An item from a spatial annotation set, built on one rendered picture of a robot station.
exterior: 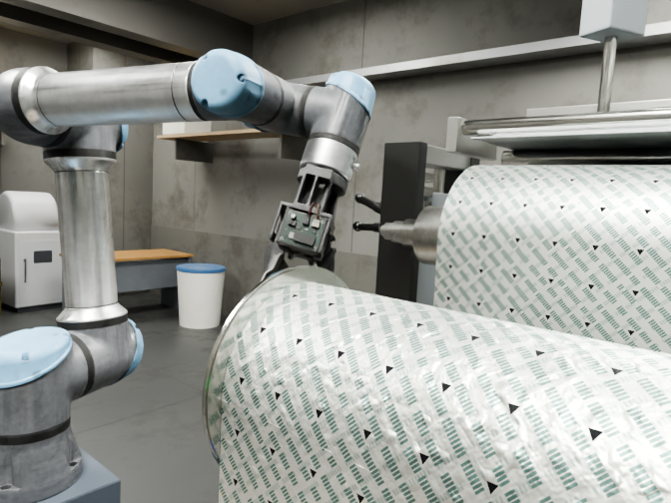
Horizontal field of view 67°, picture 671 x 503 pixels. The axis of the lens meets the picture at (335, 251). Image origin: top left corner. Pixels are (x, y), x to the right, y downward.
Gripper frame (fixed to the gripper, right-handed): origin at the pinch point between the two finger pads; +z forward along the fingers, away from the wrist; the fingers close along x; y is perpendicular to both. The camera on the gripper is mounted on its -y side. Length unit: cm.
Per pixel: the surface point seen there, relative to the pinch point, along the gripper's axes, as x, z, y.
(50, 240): -347, -29, -442
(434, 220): 15.5, -12.9, 18.8
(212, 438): 5.4, 9.8, 38.9
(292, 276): 6.6, -0.7, 37.3
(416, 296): 16.5, -6.7, 6.6
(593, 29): 30, -48, 8
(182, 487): -53, 79, -180
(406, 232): 13.1, -11.9, 15.3
